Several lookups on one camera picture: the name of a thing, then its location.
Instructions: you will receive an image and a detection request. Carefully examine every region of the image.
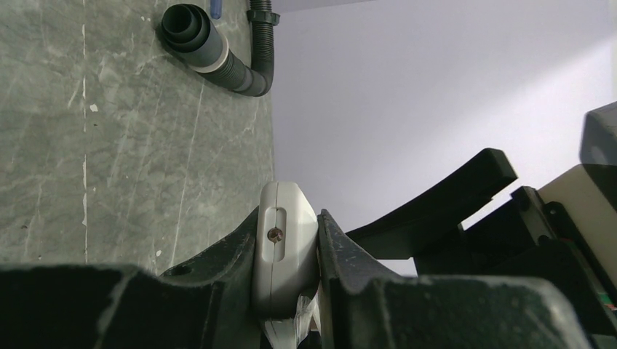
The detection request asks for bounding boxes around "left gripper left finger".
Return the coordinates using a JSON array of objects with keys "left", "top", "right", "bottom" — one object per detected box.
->
[{"left": 1, "top": 212, "right": 260, "bottom": 348}]

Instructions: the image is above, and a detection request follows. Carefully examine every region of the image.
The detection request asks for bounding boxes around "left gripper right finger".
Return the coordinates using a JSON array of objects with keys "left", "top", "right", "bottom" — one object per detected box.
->
[{"left": 318, "top": 211, "right": 592, "bottom": 348}]

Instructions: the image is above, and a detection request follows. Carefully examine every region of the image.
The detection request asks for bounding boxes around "blue red pen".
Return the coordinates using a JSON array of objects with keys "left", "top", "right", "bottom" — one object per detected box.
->
[{"left": 210, "top": 0, "right": 223, "bottom": 20}]

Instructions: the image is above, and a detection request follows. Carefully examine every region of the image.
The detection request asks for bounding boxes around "white remote control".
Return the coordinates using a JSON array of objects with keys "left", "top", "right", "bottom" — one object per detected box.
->
[{"left": 251, "top": 181, "right": 319, "bottom": 348}]

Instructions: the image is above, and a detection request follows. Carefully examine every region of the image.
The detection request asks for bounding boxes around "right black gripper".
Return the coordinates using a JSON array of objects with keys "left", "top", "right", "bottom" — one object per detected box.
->
[{"left": 347, "top": 148, "right": 616, "bottom": 337}]

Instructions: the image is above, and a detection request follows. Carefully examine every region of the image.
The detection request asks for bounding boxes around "black corrugated hose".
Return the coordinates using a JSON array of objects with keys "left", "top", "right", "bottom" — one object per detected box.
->
[{"left": 160, "top": 0, "right": 281, "bottom": 97}]

